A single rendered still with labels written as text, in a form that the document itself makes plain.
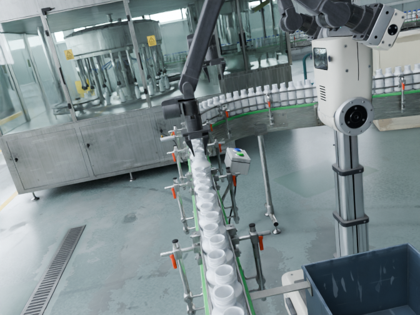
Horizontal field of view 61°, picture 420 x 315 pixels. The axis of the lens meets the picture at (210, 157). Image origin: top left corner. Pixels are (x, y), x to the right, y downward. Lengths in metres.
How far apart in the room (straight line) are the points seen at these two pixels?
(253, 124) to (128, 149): 2.19
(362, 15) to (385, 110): 1.55
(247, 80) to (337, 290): 5.46
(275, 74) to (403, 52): 2.23
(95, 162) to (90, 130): 0.41
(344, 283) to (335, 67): 0.78
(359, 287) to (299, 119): 1.77
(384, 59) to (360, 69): 3.58
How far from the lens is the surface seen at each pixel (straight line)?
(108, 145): 4.57
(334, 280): 1.13
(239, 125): 2.71
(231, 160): 1.44
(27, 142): 4.83
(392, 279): 1.21
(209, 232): 0.86
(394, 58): 5.11
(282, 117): 2.75
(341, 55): 1.47
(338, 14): 1.28
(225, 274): 0.75
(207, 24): 1.21
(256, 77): 6.41
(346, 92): 1.51
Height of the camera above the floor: 1.59
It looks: 19 degrees down
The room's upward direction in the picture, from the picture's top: 11 degrees counter-clockwise
